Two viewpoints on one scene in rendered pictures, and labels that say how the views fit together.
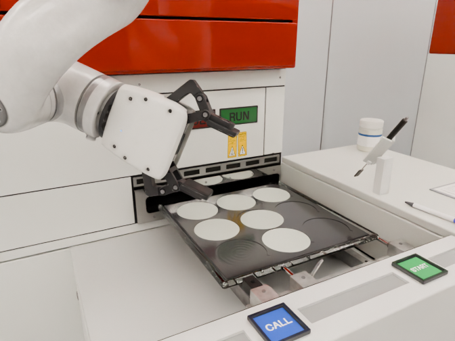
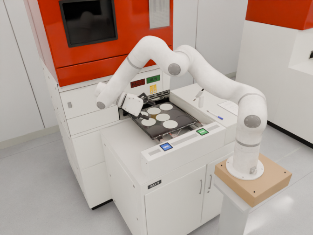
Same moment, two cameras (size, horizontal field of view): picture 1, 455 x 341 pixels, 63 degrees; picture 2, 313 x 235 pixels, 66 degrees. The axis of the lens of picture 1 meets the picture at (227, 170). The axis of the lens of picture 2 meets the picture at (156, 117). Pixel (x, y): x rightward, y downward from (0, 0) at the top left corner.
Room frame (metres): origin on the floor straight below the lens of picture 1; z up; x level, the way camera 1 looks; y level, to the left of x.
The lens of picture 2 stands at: (-0.69, 0.04, 1.81)
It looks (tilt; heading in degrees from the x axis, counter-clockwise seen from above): 32 degrees down; 357
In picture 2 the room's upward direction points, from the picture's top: 2 degrees counter-clockwise
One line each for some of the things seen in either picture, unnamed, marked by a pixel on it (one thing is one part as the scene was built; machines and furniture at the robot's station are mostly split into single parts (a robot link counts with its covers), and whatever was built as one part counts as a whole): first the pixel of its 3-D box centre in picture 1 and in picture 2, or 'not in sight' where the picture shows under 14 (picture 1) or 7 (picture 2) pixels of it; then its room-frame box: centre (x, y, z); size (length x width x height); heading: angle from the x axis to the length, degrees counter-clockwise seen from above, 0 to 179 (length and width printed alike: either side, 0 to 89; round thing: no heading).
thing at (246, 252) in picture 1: (258, 219); (161, 117); (0.78, -0.07, 0.90); 0.34 x 0.34 x 0.01; 27
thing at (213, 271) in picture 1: (186, 238); (139, 125); (0.70, 0.09, 0.90); 0.37 x 0.01 x 0.01; 27
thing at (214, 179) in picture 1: (213, 191); (145, 106); (0.96, 0.04, 0.89); 0.44 x 0.02 x 0.10; 117
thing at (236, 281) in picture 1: (308, 258); (176, 129); (0.62, -0.16, 0.90); 0.38 x 0.01 x 0.01; 117
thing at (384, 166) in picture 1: (378, 162); (199, 97); (0.80, -0.34, 1.03); 0.06 x 0.04 x 0.13; 27
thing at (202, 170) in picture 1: (212, 168); (144, 98); (0.97, 0.04, 0.96); 0.44 x 0.01 x 0.02; 117
